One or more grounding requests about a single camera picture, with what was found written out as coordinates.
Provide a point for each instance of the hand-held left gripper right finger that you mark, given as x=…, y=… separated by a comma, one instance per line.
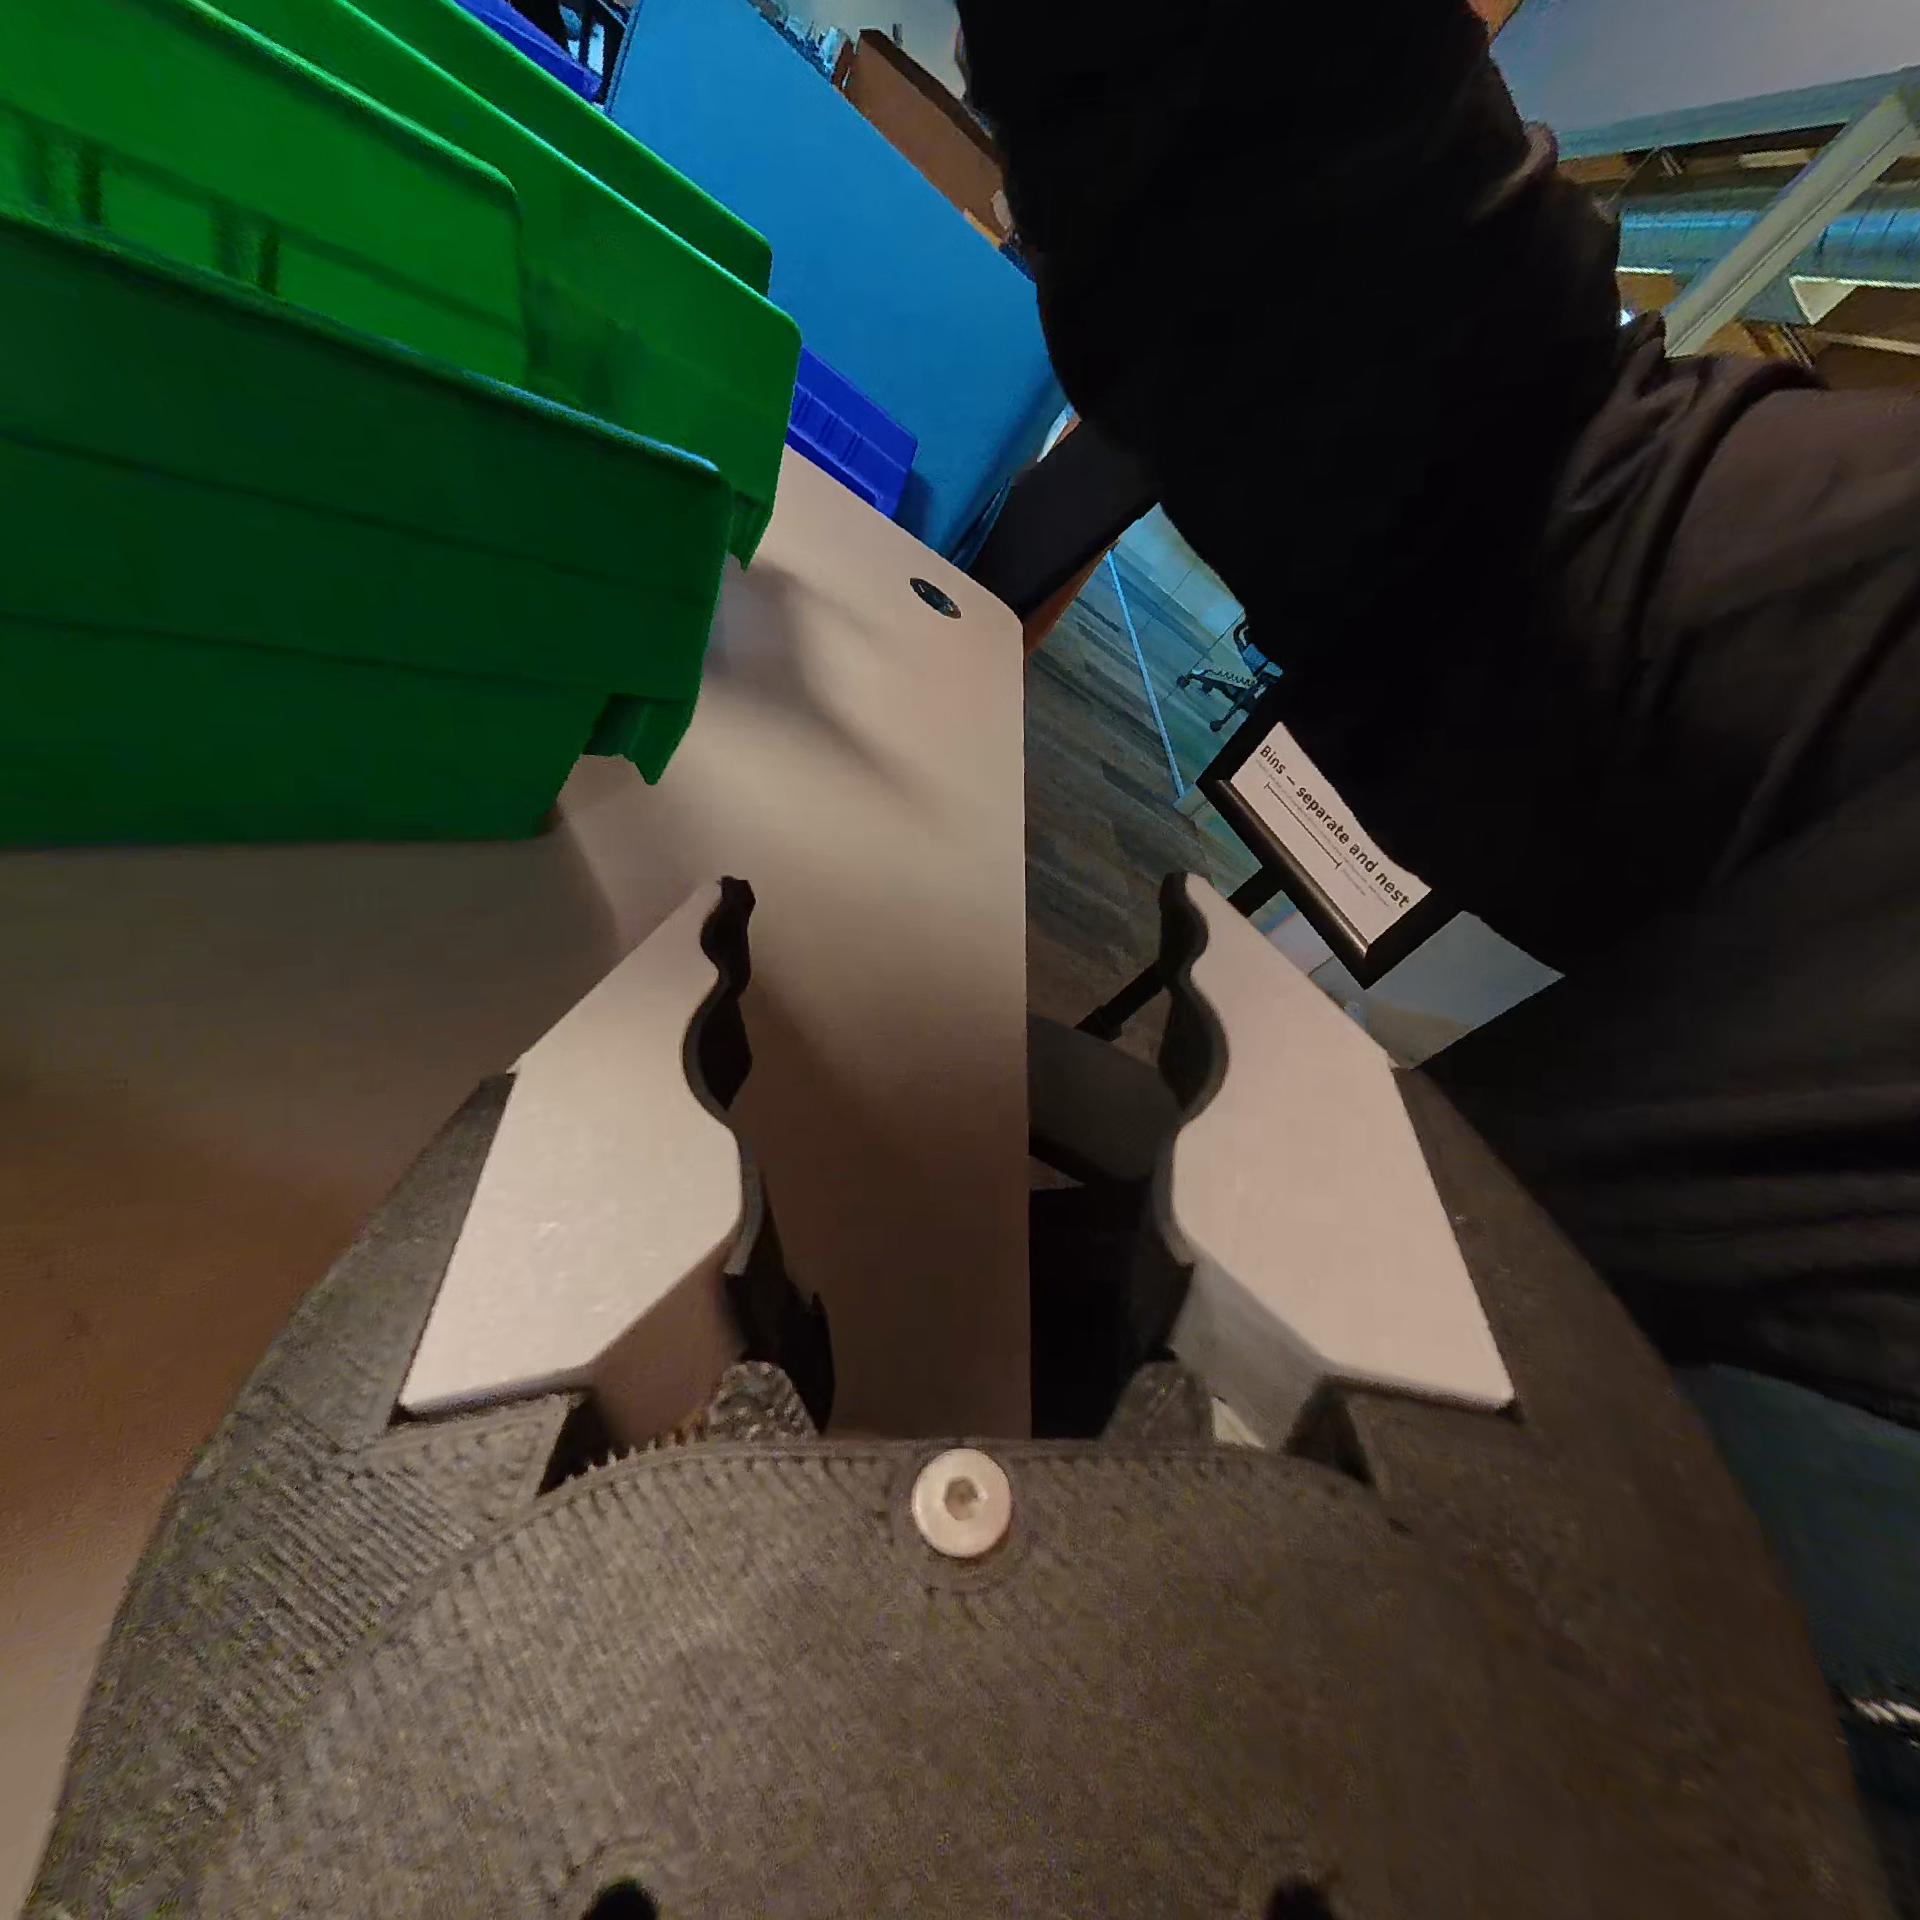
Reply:
x=1336, y=1202

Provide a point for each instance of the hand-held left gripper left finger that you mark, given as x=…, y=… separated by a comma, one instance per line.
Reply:
x=600, y=1202

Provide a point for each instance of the blue plastic bins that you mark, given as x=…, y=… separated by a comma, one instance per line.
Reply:
x=870, y=224

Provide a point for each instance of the black framed task sign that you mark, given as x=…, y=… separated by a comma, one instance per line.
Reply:
x=1336, y=840

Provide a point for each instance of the person's black sweater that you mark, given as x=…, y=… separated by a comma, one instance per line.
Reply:
x=1500, y=599

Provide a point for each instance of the cardboard box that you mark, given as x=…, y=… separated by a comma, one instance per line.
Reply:
x=921, y=120

